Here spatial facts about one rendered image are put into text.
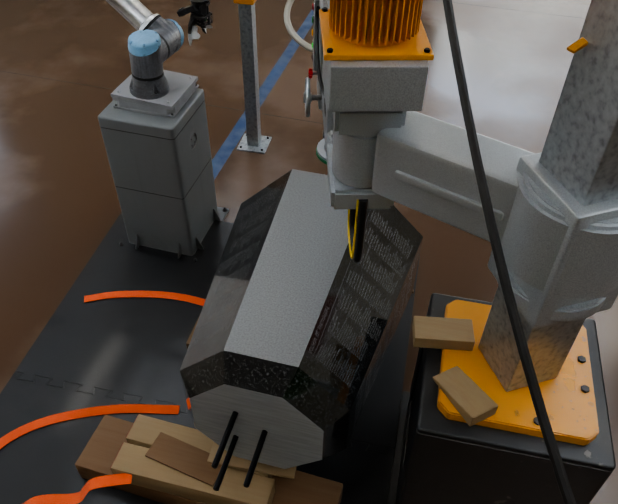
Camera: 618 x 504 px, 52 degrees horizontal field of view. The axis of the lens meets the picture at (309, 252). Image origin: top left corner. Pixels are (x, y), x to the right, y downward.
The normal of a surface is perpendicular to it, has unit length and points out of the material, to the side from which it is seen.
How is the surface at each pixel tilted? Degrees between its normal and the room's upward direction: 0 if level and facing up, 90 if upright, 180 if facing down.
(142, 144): 90
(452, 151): 0
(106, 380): 0
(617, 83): 90
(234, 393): 90
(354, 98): 90
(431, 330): 0
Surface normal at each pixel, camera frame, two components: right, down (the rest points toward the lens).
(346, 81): 0.04, 0.69
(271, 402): -0.26, 0.67
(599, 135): -0.95, 0.20
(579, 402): 0.01, -0.72
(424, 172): -0.57, 0.57
